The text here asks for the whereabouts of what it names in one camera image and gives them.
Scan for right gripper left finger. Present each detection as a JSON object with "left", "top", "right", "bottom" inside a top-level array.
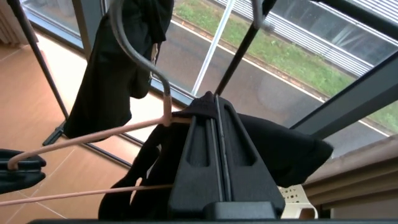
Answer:
[{"left": 167, "top": 114, "right": 224, "bottom": 218}]

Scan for black garment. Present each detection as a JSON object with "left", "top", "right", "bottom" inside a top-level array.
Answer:
[{"left": 98, "top": 90, "right": 334, "bottom": 220}]

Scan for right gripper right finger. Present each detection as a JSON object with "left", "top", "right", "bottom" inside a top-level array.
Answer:
[{"left": 215, "top": 95, "right": 286, "bottom": 218}]

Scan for beige curtain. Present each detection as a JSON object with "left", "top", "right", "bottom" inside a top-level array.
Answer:
[
  {"left": 303, "top": 133, "right": 398, "bottom": 210},
  {"left": 0, "top": 0, "right": 40, "bottom": 46}
]

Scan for black clothes rack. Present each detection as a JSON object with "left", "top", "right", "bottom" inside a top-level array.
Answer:
[{"left": 6, "top": 0, "right": 278, "bottom": 169}]

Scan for black shorts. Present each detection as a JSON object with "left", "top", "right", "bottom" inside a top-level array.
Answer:
[{"left": 63, "top": 0, "right": 175, "bottom": 140}]

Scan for white laundry basket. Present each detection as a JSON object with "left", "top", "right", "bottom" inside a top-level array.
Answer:
[{"left": 277, "top": 184, "right": 320, "bottom": 220}]

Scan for pink clothes hanger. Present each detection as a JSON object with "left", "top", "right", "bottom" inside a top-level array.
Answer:
[{"left": 0, "top": 0, "right": 276, "bottom": 208}]

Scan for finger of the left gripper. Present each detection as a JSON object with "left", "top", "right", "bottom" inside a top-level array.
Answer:
[
  {"left": 0, "top": 148, "right": 47, "bottom": 171},
  {"left": 0, "top": 169, "right": 47, "bottom": 195}
]

